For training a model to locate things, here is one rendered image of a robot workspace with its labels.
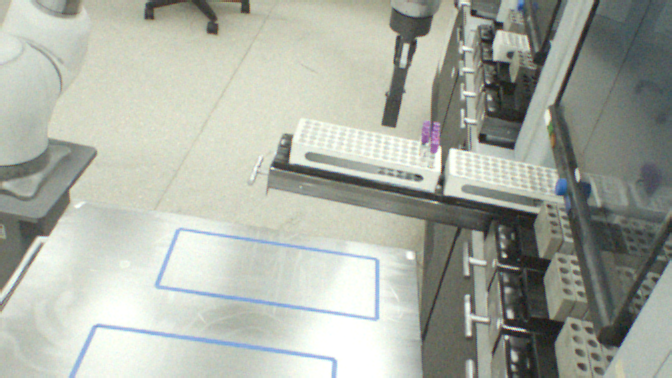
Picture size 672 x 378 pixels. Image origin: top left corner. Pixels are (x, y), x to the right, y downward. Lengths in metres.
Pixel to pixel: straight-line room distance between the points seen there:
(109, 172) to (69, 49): 1.24
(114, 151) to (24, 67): 1.48
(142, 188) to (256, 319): 1.65
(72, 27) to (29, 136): 0.24
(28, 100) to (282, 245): 0.55
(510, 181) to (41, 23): 0.97
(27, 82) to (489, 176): 0.89
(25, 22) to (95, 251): 0.56
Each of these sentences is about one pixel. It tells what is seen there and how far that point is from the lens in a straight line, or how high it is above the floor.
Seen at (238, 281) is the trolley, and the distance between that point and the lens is 1.12.
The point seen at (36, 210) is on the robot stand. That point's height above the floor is 0.70.
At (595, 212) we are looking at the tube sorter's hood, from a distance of 1.10.
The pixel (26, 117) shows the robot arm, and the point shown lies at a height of 0.86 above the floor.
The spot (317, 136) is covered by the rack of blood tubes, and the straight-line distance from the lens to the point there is 1.40.
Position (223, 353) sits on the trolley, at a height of 0.82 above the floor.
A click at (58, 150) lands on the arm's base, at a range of 1.58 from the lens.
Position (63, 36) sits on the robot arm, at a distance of 1.54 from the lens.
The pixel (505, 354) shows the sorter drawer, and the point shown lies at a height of 0.81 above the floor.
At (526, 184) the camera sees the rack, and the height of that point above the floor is 0.86.
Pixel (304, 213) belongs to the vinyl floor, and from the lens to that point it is 2.60.
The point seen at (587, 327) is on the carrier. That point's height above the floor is 0.88.
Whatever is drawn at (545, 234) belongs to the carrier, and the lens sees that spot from 1.31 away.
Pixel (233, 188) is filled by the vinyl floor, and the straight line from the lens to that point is 2.68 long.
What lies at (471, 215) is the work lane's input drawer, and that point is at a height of 0.79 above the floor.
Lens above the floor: 1.60
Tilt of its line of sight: 35 degrees down
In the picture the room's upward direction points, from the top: 11 degrees clockwise
